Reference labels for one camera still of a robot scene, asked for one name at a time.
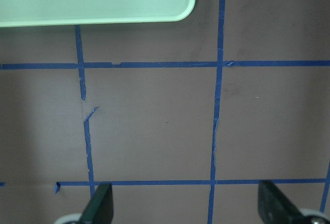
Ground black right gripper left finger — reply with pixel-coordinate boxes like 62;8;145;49
80;183;113;224

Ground light green tray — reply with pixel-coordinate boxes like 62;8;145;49
1;0;196;27

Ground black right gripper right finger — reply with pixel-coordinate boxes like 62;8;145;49
258;180;309;224

